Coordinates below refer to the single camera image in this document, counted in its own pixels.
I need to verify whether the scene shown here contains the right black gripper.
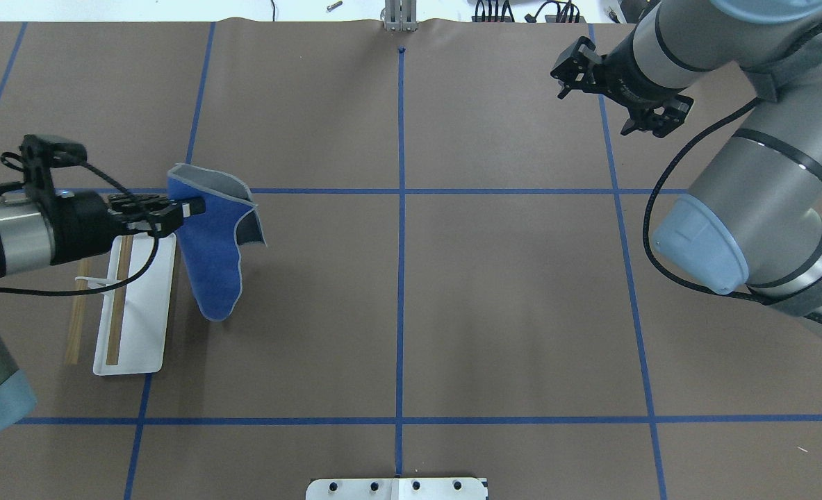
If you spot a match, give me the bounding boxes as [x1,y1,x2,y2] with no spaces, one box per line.
[550,37,696,138]

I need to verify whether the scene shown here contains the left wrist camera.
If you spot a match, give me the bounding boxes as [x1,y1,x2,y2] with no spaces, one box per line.
[20,134,88,168]

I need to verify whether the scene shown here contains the white towel rack wooden bars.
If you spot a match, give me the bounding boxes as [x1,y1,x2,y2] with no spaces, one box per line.
[74,234,176,376]

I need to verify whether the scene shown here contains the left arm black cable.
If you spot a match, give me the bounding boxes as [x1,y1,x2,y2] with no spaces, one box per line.
[0,153,161,298]

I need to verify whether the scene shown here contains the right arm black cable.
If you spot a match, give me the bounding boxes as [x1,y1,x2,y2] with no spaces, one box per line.
[643,97,822,341]

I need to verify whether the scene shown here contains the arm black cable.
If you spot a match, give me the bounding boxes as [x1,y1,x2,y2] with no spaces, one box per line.
[0,153,161,298]
[643,97,822,341]

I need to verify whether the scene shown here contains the near black adapter box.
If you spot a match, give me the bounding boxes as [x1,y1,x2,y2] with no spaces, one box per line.
[524,1,586,24]

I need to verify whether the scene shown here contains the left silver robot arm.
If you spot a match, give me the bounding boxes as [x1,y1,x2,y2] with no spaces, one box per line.
[0,185,204,432]

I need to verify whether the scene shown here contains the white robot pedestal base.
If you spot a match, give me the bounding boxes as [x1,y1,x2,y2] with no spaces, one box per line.
[305,477,489,499]

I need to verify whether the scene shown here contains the aluminium frame post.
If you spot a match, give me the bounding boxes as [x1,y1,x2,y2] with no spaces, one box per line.
[381,0,419,32]

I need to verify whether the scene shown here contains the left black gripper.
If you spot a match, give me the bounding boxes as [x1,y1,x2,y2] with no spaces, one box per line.
[49,191,206,265]

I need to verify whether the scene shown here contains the blue microfiber towel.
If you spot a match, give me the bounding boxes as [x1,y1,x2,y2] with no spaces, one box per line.
[168,162,265,321]

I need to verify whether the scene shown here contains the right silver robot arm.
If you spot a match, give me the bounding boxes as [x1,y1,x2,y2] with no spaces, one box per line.
[550,1,822,339]

